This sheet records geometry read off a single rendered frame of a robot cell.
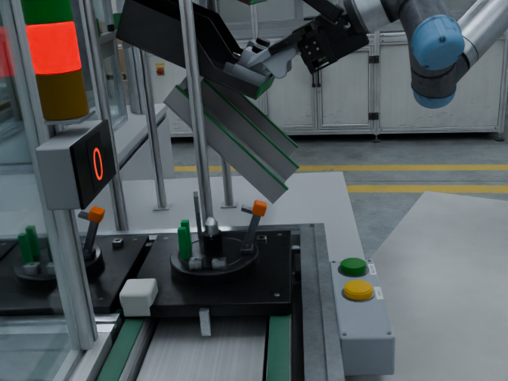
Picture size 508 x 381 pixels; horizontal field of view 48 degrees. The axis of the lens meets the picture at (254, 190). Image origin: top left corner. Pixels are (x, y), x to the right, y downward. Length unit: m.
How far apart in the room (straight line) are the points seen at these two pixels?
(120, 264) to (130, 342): 0.19
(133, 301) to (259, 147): 0.49
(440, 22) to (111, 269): 0.64
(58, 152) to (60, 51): 0.10
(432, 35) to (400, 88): 4.02
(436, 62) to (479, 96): 4.08
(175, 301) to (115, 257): 0.19
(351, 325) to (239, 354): 0.16
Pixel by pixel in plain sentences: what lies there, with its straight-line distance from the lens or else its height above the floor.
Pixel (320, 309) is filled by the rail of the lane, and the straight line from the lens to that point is 0.82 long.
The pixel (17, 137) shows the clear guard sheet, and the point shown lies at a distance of 0.64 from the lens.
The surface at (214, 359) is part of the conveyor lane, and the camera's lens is 0.80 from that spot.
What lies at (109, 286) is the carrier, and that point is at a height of 0.97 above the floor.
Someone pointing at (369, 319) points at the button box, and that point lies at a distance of 0.79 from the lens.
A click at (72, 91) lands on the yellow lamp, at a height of 1.29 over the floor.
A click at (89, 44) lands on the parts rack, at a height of 1.30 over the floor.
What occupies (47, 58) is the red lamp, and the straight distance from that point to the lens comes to 0.65.
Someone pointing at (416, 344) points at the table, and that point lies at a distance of 0.93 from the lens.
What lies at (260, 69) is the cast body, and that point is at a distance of 1.07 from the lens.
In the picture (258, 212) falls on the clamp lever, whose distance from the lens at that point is 0.87.
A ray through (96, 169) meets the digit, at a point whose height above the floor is 1.20.
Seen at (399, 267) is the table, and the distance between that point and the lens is 1.13.
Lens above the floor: 1.39
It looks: 20 degrees down
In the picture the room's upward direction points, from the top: 4 degrees counter-clockwise
